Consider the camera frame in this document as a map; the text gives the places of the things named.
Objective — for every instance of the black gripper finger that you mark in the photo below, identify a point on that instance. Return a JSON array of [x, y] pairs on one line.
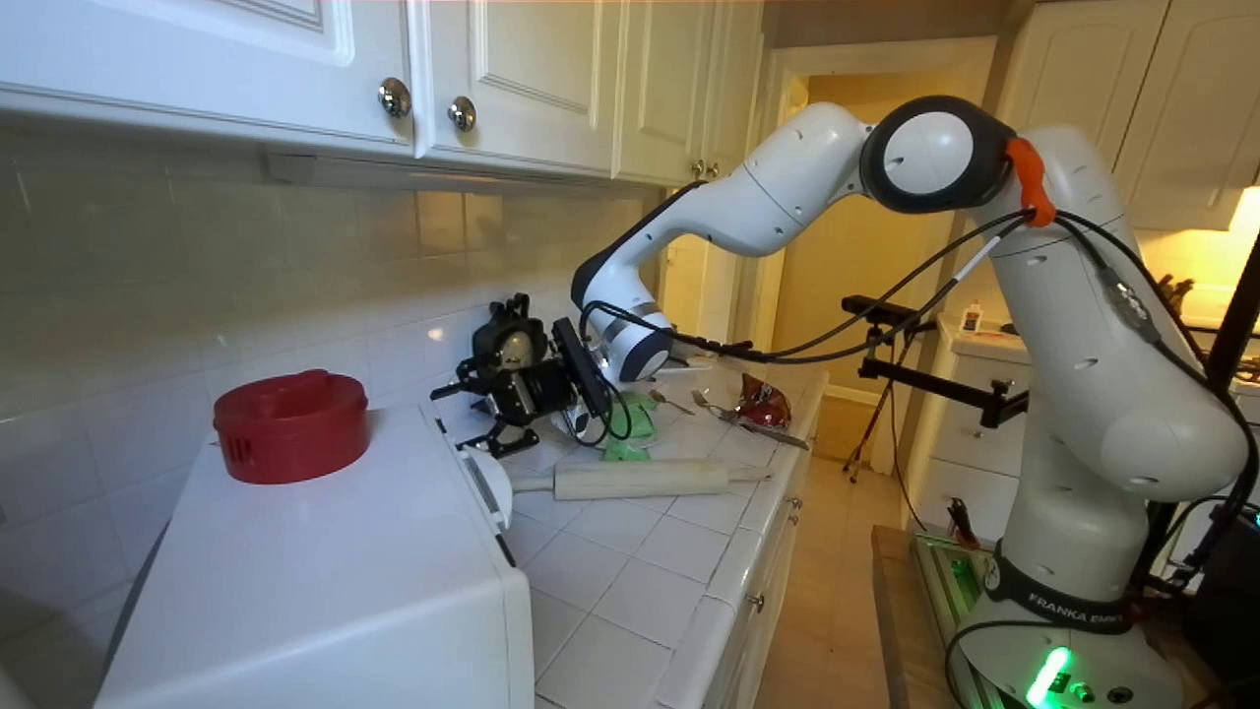
[[480, 440], [463, 384]]

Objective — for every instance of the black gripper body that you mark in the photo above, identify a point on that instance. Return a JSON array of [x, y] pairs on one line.
[[542, 392]]

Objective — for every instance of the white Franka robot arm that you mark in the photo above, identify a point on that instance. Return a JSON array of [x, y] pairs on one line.
[[1117, 396]]

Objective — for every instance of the brass cabinet knob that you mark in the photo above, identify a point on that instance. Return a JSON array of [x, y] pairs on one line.
[[395, 97], [463, 111]]

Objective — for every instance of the black ornate table clock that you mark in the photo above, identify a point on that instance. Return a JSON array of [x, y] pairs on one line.
[[513, 338]]

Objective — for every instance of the green packet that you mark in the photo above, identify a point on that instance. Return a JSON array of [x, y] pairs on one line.
[[635, 417], [626, 451]]

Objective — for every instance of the wooden rolling pin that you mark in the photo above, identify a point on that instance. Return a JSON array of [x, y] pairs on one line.
[[642, 479]]

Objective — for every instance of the metal spoon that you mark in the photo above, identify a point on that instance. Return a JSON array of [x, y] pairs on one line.
[[710, 402]]

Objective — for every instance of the red round plastic container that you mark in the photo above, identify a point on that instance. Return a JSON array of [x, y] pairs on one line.
[[291, 426]]

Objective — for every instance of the red kitchen utensil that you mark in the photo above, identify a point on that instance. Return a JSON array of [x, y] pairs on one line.
[[764, 402]]

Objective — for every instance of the white toaster oven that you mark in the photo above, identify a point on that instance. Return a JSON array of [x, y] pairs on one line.
[[318, 593]]

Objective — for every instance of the white lower cabinet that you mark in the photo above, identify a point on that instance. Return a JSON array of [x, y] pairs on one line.
[[760, 593]]

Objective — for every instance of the white upper cabinets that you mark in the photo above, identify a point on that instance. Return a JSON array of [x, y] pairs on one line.
[[197, 64]]

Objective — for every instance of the white background cabinets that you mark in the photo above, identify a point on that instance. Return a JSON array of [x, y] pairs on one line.
[[1181, 90]]

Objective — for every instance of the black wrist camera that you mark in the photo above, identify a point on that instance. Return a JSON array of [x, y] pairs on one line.
[[585, 367]]

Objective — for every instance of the black camera tripod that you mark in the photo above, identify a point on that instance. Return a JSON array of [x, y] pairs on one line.
[[940, 380]]

